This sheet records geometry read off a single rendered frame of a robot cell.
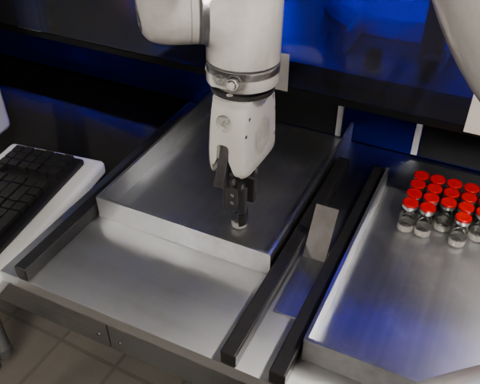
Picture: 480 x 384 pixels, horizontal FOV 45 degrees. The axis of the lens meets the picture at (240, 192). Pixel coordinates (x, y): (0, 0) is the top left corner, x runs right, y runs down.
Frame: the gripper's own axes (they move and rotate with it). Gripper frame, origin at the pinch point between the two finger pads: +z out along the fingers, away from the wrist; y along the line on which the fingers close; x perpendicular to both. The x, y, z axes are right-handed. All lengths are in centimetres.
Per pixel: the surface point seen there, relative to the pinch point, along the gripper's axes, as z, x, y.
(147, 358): 81, 37, 23
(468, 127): -6.8, -24.7, 18.7
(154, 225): 4.3, 9.3, -6.6
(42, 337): 93, 75, 23
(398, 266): 5.6, -21.6, 1.8
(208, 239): 3.6, 1.2, -6.7
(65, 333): 93, 69, 27
